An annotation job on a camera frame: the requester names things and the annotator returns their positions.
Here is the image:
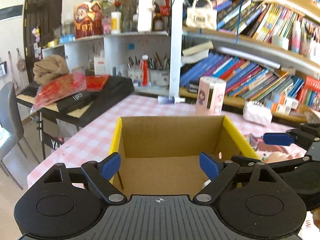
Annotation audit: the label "pink plush pig toy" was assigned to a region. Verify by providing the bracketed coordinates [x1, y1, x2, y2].
[263, 152, 305, 163]

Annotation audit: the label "lower orange blue box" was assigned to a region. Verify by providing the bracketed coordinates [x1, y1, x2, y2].
[264, 99, 291, 115]

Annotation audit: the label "orange blue box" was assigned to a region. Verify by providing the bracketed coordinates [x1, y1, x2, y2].
[264, 99, 291, 115]
[271, 93, 299, 110]

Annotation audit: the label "upper orange blue box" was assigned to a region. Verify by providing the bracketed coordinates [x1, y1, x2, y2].
[271, 93, 299, 110]

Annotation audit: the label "white quilted purse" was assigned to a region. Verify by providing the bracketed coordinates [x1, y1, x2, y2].
[243, 101, 272, 126]

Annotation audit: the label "pink cartoon table mat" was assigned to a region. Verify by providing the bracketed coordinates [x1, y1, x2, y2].
[26, 94, 320, 240]

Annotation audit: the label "row of leaning books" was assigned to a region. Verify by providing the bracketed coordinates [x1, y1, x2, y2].
[180, 50, 305, 102]

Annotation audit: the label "grey chair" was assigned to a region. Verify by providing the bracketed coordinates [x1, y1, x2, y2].
[1, 81, 40, 189]

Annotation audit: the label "pink cylindrical humidifier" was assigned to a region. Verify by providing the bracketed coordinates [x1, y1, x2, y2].
[195, 76, 226, 116]

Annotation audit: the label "black keyboard piano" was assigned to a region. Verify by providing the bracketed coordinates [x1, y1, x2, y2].
[16, 73, 134, 127]

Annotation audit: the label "yellow cardboard box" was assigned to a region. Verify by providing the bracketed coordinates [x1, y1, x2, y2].
[110, 116, 258, 197]

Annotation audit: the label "red plastic bag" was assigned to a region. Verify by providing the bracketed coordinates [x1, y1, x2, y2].
[31, 71, 110, 114]

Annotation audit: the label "small spray bottle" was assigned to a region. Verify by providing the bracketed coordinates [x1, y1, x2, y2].
[157, 96, 185, 105]

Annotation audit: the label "beige folded cloth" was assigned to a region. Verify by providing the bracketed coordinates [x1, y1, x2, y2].
[33, 55, 69, 85]

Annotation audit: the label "white pen holder cups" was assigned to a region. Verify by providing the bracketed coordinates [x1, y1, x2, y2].
[128, 69, 170, 87]

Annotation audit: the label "cream quilted handbag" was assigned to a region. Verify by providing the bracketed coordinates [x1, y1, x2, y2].
[185, 0, 217, 30]

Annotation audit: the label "fortune god figure decoration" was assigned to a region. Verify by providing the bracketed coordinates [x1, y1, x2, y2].
[73, 1, 103, 39]

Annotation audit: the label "white jar yellow label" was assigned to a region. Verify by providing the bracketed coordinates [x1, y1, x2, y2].
[111, 11, 121, 34]

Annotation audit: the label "white bookshelf frame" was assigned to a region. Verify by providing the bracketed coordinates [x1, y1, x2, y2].
[169, 0, 319, 95]

